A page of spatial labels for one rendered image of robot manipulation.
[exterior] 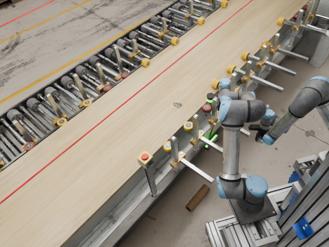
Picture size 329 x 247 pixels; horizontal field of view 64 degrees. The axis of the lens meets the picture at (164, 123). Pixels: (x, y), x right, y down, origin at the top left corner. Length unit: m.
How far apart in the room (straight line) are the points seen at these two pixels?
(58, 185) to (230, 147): 1.25
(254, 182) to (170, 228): 1.38
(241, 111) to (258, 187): 0.41
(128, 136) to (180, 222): 1.05
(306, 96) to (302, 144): 1.84
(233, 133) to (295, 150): 1.95
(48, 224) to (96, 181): 0.40
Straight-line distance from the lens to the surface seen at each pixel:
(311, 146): 3.37
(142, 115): 2.23
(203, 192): 2.73
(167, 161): 2.26
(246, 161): 3.04
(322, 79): 1.64
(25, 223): 2.05
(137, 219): 2.00
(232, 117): 1.34
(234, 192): 1.47
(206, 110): 2.22
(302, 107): 1.54
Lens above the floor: 2.56
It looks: 51 degrees down
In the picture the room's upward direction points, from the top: 8 degrees counter-clockwise
